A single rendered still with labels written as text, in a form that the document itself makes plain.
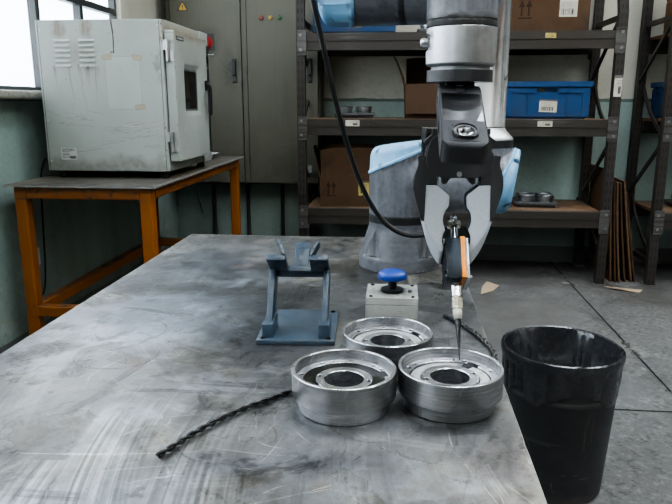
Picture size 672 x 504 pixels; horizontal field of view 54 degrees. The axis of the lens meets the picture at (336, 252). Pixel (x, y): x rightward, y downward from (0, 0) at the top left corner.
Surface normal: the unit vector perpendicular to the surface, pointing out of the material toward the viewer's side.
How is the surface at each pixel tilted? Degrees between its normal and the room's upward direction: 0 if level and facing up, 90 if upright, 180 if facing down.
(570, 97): 90
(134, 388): 0
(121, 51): 90
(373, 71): 90
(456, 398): 90
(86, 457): 0
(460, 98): 30
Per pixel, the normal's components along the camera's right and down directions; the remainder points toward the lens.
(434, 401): -0.43, 0.20
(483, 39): 0.41, 0.19
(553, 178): -0.10, 0.22
